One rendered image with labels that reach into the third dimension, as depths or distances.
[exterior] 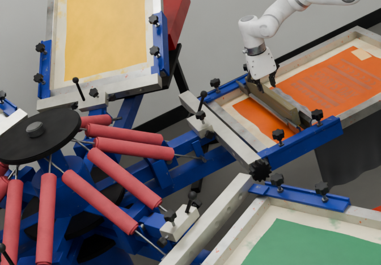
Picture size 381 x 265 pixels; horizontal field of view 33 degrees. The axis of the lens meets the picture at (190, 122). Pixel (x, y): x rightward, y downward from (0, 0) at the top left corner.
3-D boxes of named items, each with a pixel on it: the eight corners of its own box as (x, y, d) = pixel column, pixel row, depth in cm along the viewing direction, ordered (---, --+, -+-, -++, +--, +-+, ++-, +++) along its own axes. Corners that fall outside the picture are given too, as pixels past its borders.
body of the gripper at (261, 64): (248, 56, 238) (255, 82, 243) (272, 45, 240) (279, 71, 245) (239, 50, 244) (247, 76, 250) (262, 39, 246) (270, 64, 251)
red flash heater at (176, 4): (119, 22, 388) (111, 4, 382) (191, 4, 376) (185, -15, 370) (93, 71, 337) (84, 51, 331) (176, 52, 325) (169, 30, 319)
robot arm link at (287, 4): (307, 9, 220) (266, 43, 234) (317, -7, 229) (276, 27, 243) (290, -8, 218) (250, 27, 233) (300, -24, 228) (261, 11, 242)
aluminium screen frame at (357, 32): (358, 33, 292) (357, 25, 290) (449, 73, 242) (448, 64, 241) (205, 108, 278) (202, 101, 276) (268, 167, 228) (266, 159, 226)
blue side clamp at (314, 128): (335, 128, 238) (332, 112, 234) (343, 134, 233) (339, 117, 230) (265, 165, 232) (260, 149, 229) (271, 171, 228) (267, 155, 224)
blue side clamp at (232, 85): (266, 79, 285) (262, 66, 282) (271, 83, 281) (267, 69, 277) (206, 109, 279) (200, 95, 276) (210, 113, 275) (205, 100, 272)
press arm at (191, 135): (209, 133, 252) (205, 122, 250) (215, 139, 247) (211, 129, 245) (169, 152, 249) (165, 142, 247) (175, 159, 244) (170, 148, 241)
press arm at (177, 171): (357, 89, 271) (355, 76, 268) (366, 94, 266) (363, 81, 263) (86, 227, 248) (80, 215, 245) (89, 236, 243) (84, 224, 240)
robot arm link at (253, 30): (279, 9, 233) (271, 21, 226) (286, 35, 238) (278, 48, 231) (240, 13, 240) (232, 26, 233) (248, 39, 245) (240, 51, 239)
